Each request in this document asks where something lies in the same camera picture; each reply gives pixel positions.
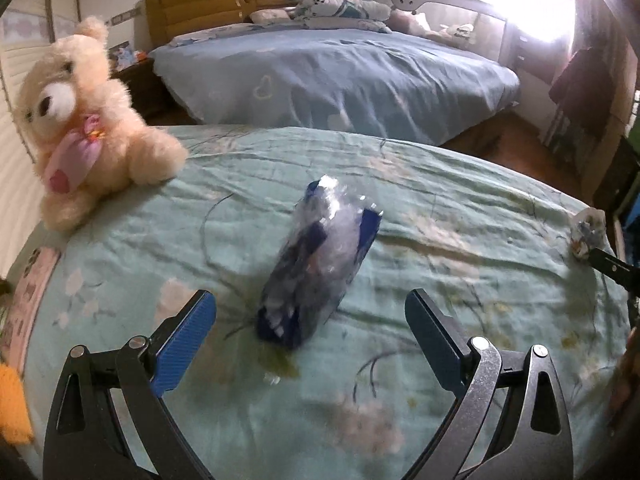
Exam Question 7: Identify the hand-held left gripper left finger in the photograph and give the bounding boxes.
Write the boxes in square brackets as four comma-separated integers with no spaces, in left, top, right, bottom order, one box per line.
[42,290,217,480]

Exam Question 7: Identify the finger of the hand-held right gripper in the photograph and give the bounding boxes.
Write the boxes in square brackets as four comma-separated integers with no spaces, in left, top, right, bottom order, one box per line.
[586,247,640,293]

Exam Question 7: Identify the blue white printed pillow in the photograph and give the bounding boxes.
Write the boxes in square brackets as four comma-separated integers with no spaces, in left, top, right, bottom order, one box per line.
[292,0,393,33]

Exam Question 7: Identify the dark wooden nightstand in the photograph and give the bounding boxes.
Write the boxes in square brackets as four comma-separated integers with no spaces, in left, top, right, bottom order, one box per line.
[110,57,171,121]

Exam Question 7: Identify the light curtain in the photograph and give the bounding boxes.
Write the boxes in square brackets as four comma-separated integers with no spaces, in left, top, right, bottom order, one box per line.
[560,0,621,61]

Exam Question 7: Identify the white slatted door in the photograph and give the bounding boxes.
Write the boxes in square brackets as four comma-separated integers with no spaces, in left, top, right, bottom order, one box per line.
[0,10,51,261]

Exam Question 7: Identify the radiator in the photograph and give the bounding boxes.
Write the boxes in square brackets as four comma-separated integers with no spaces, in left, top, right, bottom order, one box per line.
[542,107,596,176]

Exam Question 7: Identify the printed wrapper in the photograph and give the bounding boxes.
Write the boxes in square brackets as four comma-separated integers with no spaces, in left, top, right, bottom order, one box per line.
[570,208,607,261]

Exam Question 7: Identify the grey bed guard rail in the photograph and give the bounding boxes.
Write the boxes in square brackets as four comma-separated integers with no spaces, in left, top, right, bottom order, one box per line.
[370,0,516,68]

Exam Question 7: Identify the person's right hand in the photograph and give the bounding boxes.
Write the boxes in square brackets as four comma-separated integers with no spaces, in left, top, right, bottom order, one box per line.
[607,340,640,431]

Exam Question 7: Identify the pink printed cloth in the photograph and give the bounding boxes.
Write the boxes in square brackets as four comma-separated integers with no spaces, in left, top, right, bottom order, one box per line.
[0,247,62,366]

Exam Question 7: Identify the blue clear plastic packet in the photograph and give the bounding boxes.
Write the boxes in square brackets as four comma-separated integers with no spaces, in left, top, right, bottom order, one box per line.
[256,175,383,348]

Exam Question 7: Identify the dark glossy cabinet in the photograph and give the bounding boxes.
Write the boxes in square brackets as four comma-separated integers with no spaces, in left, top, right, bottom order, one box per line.
[592,135,640,261]

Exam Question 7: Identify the wooden headboard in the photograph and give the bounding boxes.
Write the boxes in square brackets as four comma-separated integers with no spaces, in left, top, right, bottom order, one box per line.
[145,0,321,51]

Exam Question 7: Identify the cream teddy bear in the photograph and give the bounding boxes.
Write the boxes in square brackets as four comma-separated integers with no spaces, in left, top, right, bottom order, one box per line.
[14,15,188,233]

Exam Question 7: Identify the orange cloth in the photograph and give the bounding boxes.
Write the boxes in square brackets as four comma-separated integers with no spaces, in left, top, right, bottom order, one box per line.
[0,362,36,446]

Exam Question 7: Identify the small items on nightstand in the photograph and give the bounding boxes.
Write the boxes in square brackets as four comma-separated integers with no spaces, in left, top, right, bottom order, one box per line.
[109,42,151,71]

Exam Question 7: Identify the dark hanging coat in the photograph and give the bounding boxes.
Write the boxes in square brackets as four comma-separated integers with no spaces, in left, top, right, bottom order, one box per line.
[548,47,616,138]

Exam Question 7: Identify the green floral blanket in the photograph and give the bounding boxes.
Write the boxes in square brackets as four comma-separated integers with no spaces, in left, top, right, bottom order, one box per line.
[5,125,631,480]

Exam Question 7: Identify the blue bed cover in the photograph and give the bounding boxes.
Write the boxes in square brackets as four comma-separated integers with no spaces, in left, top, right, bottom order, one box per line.
[150,25,521,148]

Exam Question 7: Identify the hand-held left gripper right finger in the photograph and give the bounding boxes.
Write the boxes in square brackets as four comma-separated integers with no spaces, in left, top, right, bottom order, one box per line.
[405,288,575,480]

